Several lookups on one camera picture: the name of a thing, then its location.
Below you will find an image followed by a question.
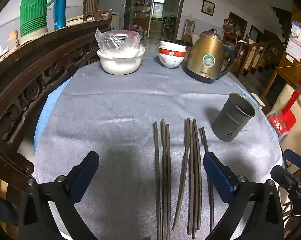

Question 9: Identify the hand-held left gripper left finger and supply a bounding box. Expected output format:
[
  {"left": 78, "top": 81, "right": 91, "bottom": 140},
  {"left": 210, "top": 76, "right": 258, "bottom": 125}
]
[{"left": 18, "top": 151, "right": 100, "bottom": 240}]

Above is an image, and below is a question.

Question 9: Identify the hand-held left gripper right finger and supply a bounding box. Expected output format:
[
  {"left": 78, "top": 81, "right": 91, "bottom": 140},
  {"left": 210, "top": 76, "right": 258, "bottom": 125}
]
[{"left": 203, "top": 151, "right": 284, "bottom": 240}]

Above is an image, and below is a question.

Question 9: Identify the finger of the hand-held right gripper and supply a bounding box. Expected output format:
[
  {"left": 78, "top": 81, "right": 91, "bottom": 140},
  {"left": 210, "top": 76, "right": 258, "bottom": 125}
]
[
  {"left": 270, "top": 165, "right": 301, "bottom": 198},
  {"left": 283, "top": 149, "right": 301, "bottom": 167}
]

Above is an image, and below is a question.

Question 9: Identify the grey metal utensil holder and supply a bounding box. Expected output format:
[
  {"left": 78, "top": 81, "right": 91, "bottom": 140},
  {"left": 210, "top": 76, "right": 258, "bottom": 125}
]
[{"left": 212, "top": 92, "right": 256, "bottom": 143}]

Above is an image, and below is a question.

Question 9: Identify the red plastic stool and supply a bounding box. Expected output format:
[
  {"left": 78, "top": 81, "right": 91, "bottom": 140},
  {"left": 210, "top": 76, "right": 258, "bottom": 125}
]
[{"left": 267, "top": 91, "right": 301, "bottom": 135}]

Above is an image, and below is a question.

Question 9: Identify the white rectangular box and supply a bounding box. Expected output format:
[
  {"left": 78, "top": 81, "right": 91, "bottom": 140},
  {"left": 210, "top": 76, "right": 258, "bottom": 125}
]
[{"left": 251, "top": 92, "right": 266, "bottom": 108}]

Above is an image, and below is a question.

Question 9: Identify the blue table underlay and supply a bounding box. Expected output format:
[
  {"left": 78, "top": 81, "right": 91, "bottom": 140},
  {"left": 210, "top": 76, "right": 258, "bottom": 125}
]
[{"left": 33, "top": 76, "right": 279, "bottom": 155}]

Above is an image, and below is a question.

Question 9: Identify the wooden stair railing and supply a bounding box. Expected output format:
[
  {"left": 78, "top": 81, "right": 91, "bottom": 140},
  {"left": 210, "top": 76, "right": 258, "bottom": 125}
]
[{"left": 237, "top": 34, "right": 286, "bottom": 78}]

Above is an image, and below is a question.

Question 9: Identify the white ceramic pot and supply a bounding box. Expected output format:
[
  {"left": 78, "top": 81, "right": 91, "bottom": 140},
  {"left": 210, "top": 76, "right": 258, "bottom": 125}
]
[{"left": 97, "top": 49, "right": 144, "bottom": 75}]

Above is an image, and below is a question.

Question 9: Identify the brass electric kettle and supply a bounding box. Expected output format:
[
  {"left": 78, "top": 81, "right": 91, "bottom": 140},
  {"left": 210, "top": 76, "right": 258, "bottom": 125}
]
[{"left": 182, "top": 29, "right": 236, "bottom": 84}]

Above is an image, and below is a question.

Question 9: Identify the white bowl with emblem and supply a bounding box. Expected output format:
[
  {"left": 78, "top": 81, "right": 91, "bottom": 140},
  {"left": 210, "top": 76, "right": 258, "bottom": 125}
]
[{"left": 158, "top": 55, "right": 185, "bottom": 69}]

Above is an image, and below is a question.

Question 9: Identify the carved dark wooden sideboard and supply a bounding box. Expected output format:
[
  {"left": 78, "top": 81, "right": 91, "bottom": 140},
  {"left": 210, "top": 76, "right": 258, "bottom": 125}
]
[{"left": 0, "top": 19, "right": 113, "bottom": 193}]

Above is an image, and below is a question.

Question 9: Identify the red banded white bowl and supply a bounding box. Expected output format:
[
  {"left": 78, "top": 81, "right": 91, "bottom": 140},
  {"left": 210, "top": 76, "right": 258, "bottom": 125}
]
[{"left": 158, "top": 47, "right": 186, "bottom": 58}]

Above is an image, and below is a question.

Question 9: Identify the plain white bowl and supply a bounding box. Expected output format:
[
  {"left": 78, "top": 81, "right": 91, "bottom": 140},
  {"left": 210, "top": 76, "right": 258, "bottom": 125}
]
[{"left": 159, "top": 41, "right": 186, "bottom": 51}]

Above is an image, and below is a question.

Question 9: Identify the plastic wrapped bowl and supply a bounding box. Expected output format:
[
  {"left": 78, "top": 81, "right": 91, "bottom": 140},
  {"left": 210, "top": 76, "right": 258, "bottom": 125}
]
[{"left": 95, "top": 28, "right": 146, "bottom": 55}]

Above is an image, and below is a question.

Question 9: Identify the tall wooden chair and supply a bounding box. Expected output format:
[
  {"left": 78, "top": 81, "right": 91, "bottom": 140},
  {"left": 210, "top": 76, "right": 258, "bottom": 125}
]
[{"left": 182, "top": 19, "right": 196, "bottom": 46}]

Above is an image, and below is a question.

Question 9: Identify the cluster of plastic bottles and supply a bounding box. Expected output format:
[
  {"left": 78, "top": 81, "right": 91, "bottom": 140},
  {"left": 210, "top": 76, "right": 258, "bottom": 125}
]
[{"left": 133, "top": 25, "right": 148, "bottom": 39}]

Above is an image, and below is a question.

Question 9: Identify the wooden chair back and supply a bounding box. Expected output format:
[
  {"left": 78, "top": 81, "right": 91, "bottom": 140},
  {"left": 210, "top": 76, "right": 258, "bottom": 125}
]
[{"left": 83, "top": 9, "right": 113, "bottom": 22}]

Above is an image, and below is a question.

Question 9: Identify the blue thermos bottle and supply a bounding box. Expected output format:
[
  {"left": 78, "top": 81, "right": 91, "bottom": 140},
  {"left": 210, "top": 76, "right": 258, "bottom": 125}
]
[{"left": 54, "top": 0, "right": 68, "bottom": 30}]

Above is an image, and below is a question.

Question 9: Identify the green thermos jug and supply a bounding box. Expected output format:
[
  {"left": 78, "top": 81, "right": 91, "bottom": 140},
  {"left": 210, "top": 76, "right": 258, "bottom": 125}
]
[{"left": 19, "top": 0, "right": 59, "bottom": 40}]

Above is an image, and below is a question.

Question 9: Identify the shelf with jars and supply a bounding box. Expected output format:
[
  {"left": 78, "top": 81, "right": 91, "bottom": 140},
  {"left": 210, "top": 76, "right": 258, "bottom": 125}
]
[{"left": 133, "top": 0, "right": 151, "bottom": 25}]

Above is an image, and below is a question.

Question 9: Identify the wall calendar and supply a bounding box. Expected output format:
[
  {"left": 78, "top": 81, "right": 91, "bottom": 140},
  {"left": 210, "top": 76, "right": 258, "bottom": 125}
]
[{"left": 285, "top": 21, "right": 301, "bottom": 62}]

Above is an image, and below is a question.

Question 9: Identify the framed wall picture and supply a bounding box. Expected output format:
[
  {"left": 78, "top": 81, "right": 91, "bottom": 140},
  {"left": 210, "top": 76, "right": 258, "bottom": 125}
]
[{"left": 201, "top": 0, "right": 216, "bottom": 17}]

